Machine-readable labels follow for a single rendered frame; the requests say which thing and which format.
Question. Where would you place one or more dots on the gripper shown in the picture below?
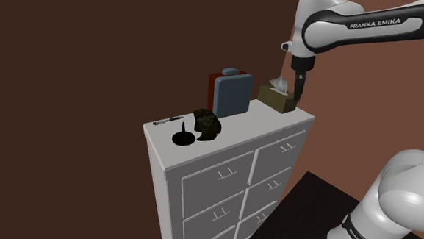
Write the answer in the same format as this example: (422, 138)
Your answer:
(302, 64)

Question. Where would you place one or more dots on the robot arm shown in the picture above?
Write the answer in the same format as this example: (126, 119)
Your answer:
(359, 32)

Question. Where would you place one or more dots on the olive tissue box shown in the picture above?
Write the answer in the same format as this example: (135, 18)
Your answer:
(275, 98)

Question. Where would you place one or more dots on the blue and red alarm clock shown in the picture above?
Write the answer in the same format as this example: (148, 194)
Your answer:
(232, 95)

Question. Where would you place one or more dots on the dark green crumpled object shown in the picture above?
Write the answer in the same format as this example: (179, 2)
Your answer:
(206, 125)

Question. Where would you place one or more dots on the white chest of drawers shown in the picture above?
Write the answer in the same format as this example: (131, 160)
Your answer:
(231, 177)

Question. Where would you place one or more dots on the black round stand with spike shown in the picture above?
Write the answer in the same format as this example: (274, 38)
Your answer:
(183, 137)

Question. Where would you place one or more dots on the black and silver pen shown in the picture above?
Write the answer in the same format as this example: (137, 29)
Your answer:
(167, 120)

